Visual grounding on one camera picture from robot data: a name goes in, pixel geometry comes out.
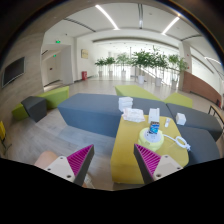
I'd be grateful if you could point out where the white charger cable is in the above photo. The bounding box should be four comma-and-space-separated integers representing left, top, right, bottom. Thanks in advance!
162, 133, 192, 152

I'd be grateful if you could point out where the green bench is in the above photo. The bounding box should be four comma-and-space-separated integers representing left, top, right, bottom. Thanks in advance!
115, 85, 159, 101
12, 86, 69, 122

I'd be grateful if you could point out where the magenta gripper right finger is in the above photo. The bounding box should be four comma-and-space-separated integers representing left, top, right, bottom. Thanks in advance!
134, 144, 182, 184

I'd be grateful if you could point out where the framed wall picture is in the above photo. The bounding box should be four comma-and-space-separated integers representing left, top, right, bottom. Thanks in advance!
81, 49, 89, 59

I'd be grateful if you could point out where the black chair frame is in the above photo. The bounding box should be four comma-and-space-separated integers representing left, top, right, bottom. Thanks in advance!
208, 105, 224, 129

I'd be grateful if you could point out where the small white cube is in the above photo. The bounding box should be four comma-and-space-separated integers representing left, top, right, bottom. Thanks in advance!
176, 113, 186, 125

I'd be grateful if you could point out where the potted green plant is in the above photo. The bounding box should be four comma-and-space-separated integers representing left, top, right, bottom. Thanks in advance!
105, 56, 115, 77
131, 50, 153, 84
116, 53, 129, 78
168, 54, 188, 89
152, 47, 168, 87
95, 58, 106, 76

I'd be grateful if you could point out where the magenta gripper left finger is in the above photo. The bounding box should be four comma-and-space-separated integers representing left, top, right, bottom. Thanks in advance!
46, 145, 94, 186

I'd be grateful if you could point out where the blue device on charger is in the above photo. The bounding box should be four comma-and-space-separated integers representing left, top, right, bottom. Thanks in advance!
149, 121, 160, 134

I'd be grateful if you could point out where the white tissue pack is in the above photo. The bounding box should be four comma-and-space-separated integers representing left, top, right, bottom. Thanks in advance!
118, 97, 133, 111

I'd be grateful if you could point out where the white box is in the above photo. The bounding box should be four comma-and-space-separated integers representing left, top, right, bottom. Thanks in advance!
148, 108, 160, 123

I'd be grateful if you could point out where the green bench far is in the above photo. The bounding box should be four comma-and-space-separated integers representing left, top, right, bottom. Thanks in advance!
115, 85, 159, 101

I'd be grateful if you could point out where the grey sofa block right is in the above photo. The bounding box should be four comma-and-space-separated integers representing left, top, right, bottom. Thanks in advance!
167, 103, 223, 166

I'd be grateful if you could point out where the small white adapter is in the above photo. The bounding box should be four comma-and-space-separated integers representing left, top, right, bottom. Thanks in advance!
164, 118, 171, 128

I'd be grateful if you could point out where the yellow chair edge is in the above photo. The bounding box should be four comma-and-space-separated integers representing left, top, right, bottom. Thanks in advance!
0, 121, 7, 154

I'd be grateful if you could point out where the red bin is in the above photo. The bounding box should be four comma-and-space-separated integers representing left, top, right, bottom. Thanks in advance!
82, 71, 88, 80

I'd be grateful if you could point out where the wall-mounted black tv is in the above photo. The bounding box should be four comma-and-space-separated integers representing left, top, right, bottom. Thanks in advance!
2, 57, 25, 87

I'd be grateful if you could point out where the large grey-blue sofa block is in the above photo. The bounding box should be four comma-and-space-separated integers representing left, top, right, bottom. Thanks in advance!
57, 92, 174, 138

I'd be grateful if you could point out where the green bench left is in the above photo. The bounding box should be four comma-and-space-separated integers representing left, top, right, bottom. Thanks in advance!
12, 86, 69, 122

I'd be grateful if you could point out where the dark grey cube seat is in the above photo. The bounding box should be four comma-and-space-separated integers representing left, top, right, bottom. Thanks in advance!
22, 96, 47, 122

